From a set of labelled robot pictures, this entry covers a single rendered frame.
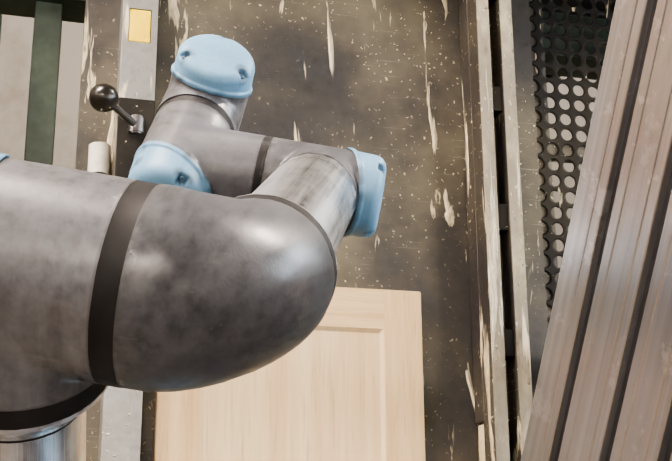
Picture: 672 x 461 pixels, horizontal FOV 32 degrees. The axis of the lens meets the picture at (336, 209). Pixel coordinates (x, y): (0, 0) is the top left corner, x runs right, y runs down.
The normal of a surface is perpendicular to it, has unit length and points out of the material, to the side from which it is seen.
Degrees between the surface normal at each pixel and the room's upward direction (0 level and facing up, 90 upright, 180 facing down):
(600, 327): 90
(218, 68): 28
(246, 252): 52
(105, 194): 19
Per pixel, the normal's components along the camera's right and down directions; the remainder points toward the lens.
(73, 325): -0.13, 0.38
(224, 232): 0.50, -0.54
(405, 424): 0.27, -0.28
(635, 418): -0.94, -0.04
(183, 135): 0.12, -0.71
